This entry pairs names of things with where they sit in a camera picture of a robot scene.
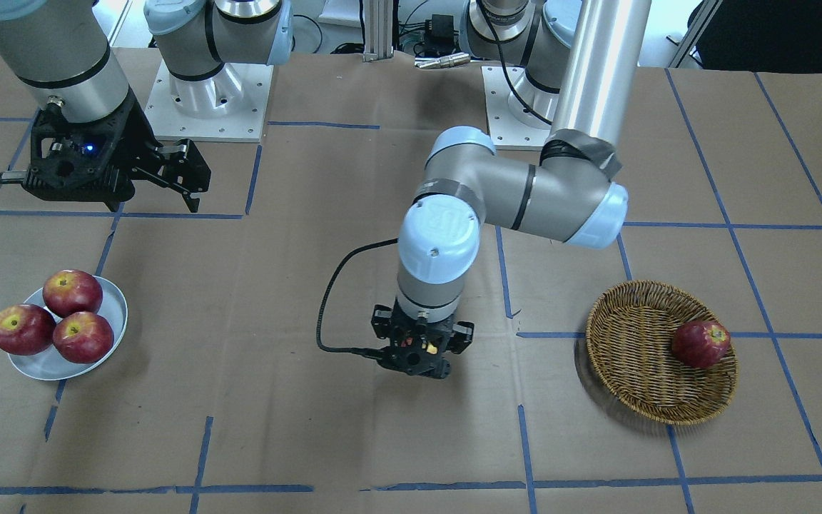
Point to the black power adapter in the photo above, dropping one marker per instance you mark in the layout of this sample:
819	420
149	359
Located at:
440	30

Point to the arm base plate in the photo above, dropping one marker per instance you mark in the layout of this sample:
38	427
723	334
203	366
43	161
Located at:
229	107
519	114

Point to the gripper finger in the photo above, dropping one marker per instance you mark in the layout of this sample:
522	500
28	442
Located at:
462	336
187	172
381	322

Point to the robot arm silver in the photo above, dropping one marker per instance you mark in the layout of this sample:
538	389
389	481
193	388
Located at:
556	84
58	50

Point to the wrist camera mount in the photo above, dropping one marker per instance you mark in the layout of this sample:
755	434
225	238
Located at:
404	352
77	161

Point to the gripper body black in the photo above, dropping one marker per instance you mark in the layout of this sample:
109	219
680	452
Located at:
137	135

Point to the aluminium frame post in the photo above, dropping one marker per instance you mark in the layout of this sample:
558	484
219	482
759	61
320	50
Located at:
378	24

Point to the dark red basket apple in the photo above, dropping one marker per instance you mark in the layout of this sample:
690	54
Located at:
700	343

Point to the wicker basket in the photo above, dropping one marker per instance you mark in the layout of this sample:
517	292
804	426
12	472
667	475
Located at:
628	335

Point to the red apple plate near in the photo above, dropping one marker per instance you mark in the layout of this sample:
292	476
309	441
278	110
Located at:
83	337

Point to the light blue plate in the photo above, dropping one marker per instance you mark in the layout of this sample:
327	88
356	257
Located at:
49	365

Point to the red apple plate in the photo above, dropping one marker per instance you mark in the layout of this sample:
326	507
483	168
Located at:
26	330
71	291
83	337

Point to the red apple plate far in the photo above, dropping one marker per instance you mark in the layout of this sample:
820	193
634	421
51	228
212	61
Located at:
71	291

